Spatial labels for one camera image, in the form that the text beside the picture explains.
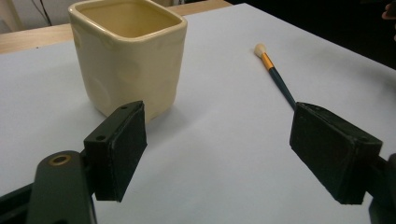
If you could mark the white table board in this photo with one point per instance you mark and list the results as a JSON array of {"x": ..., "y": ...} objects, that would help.
[{"x": 218, "y": 140}]

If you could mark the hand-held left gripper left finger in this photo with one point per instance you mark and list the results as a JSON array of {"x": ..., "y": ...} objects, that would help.
[{"x": 116, "y": 149}]

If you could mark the wooden table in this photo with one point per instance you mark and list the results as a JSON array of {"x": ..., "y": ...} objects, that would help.
[{"x": 31, "y": 37}]

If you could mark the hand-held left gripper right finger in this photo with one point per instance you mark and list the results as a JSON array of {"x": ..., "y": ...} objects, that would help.
[{"x": 333, "y": 149}]

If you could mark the cream square ceramic cup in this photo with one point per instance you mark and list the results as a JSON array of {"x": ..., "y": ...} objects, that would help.
[{"x": 130, "y": 68}]

